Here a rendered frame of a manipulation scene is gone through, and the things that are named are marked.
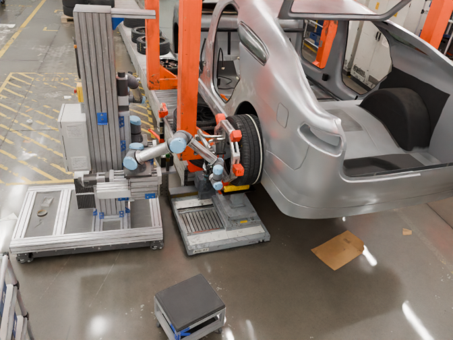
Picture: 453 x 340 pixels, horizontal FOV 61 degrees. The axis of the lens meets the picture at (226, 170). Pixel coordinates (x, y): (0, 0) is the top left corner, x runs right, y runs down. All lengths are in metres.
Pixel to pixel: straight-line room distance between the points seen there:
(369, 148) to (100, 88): 2.48
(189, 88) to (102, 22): 1.05
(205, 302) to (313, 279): 1.18
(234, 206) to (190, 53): 1.52
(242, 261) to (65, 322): 1.55
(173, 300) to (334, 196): 1.37
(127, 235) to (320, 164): 1.82
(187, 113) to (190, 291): 1.68
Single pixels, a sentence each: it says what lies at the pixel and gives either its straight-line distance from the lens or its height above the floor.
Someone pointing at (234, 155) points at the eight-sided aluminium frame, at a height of 0.97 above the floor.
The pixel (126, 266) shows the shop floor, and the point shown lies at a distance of 3.61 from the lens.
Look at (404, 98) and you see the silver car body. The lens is 4.18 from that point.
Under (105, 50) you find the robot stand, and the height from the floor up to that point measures 1.77.
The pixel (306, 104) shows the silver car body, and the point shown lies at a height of 1.64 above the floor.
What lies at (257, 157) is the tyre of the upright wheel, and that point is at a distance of 3.31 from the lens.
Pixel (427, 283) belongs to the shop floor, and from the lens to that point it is 4.13.
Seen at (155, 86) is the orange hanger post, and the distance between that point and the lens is 5.67.
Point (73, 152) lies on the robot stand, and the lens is 3.36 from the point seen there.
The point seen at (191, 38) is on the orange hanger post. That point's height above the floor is 1.76.
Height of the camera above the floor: 2.63
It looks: 33 degrees down
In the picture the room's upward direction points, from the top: 6 degrees clockwise
